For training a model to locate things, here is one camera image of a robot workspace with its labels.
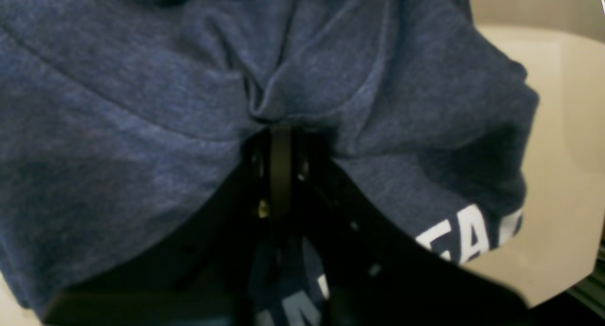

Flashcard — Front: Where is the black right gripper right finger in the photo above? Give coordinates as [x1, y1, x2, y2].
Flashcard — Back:
[291, 129, 534, 326]

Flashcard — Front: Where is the dark blue t-shirt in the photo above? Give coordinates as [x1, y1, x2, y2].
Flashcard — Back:
[1, 0, 539, 326]

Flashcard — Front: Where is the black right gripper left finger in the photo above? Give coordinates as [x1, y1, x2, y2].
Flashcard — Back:
[43, 125, 293, 326]

